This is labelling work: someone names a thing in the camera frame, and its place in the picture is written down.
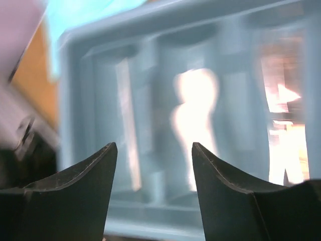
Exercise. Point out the white chopstick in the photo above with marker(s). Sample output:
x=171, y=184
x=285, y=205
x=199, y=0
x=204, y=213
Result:
x=125, y=100

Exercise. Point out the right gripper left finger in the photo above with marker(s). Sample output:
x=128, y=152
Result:
x=70, y=205

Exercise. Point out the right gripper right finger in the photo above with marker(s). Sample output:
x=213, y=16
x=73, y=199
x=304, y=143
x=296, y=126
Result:
x=235, y=205

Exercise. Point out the silver knife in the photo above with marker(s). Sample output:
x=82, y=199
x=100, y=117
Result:
x=284, y=141

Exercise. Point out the blue-grey plastic cutlery tray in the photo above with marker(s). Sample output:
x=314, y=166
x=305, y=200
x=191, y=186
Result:
x=160, y=41

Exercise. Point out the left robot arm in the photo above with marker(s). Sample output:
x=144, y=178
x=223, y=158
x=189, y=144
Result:
x=28, y=143

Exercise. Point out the large white ceramic spoon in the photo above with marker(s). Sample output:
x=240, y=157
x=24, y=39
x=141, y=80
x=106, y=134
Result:
x=191, y=120

